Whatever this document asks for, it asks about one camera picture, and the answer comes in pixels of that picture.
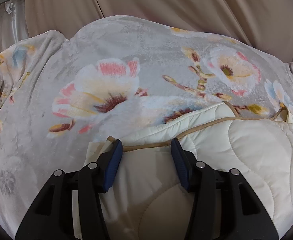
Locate cream quilted jacket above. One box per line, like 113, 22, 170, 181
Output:
100, 103, 293, 239

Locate grey floral blanket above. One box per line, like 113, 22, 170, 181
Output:
0, 16, 293, 237

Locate silver satin curtain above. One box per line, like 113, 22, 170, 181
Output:
0, 0, 32, 63

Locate beige curtain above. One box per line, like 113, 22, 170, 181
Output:
25, 0, 293, 62

